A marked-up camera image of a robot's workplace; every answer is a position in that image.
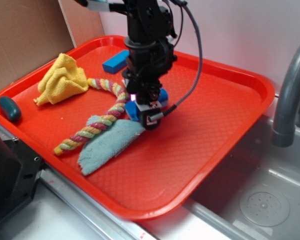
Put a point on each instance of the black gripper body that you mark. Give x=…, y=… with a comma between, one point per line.
x=146, y=63

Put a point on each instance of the blue sponge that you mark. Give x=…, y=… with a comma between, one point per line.
x=133, y=109

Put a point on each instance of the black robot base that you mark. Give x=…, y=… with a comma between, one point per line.
x=19, y=173

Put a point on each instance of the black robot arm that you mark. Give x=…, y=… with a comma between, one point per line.
x=146, y=20

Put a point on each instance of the blue rectangular block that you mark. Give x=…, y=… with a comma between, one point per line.
x=116, y=62

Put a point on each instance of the yellow cloth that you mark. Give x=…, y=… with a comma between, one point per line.
x=63, y=80

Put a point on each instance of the red plastic tray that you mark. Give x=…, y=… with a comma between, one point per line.
x=160, y=169

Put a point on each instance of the light blue cloth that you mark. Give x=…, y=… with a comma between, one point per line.
x=108, y=144

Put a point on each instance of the brown cardboard panel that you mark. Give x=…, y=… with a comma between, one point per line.
x=34, y=32

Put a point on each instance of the dark teal oval soap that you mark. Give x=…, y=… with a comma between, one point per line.
x=10, y=109

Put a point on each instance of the grey faucet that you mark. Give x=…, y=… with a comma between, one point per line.
x=287, y=112

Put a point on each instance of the grey plastic sink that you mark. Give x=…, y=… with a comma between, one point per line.
x=253, y=194

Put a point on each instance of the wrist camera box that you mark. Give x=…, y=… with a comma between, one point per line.
x=149, y=115

